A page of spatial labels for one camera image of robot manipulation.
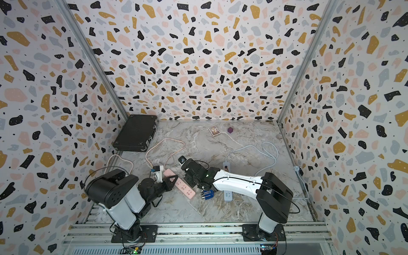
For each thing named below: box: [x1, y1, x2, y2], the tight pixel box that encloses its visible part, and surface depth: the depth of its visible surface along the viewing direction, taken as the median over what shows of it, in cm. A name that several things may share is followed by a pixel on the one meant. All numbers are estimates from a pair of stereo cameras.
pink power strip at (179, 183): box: [163, 168, 197, 200], surface depth 89 cm
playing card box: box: [207, 124, 221, 137], surface depth 116 cm
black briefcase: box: [112, 114, 159, 152], surface depth 110 cm
